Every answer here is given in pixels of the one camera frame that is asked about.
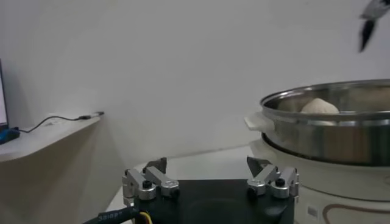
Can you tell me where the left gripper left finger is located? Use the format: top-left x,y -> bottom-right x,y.
121,156 -> 180,201

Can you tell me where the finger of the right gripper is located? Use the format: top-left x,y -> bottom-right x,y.
358,0 -> 390,54

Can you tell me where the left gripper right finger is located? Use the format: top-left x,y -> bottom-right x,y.
246,156 -> 301,200

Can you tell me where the white steamed baozi bun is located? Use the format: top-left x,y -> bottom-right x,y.
300,97 -> 340,115

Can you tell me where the stainless steel steamer basket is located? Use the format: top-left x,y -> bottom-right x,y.
260,79 -> 390,167

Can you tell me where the white electric cooker base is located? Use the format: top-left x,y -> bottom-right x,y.
243,111 -> 390,224

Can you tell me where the white side desk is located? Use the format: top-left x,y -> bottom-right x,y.
0,115 -> 122,224

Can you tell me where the blue computer mouse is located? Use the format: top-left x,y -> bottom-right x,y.
0,127 -> 21,145

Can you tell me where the black laptop computer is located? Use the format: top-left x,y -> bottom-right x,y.
0,59 -> 9,131

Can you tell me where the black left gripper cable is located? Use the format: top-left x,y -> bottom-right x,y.
83,206 -> 153,224

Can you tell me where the black cable with adapter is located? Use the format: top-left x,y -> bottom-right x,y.
16,111 -> 105,134

